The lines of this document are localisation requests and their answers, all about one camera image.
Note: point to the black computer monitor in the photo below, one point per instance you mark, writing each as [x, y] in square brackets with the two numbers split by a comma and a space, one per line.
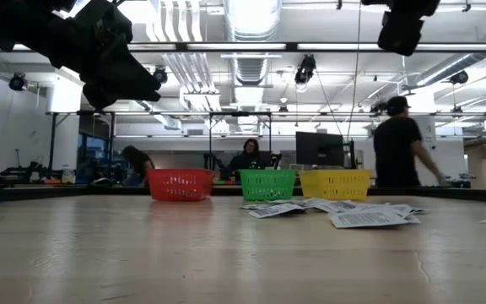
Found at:
[319, 148]

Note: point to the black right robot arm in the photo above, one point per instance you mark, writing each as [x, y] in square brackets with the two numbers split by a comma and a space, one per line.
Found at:
[403, 5]

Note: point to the silver ceiling duct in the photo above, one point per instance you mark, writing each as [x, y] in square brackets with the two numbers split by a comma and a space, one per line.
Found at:
[251, 63]

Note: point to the red plastic basket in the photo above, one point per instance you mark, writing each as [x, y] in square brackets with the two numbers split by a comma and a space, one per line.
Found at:
[201, 192]

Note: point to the black ceiling camera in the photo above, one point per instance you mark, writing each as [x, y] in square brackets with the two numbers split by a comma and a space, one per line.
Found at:
[459, 77]
[160, 75]
[17, 82]

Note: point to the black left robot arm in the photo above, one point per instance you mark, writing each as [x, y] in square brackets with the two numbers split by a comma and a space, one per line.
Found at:
[15, 25]

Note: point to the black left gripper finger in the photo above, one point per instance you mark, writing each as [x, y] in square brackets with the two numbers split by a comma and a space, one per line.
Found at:
[125, 93]
[120, 63]

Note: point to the yellow plastic basket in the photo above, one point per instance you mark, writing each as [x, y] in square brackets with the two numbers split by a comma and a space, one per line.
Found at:
[336, 173]

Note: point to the green plastic basket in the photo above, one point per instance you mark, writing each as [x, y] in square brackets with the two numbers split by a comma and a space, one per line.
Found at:
[268, 173]

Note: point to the black overhead camera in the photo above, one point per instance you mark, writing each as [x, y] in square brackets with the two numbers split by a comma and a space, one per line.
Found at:
[305, 69]

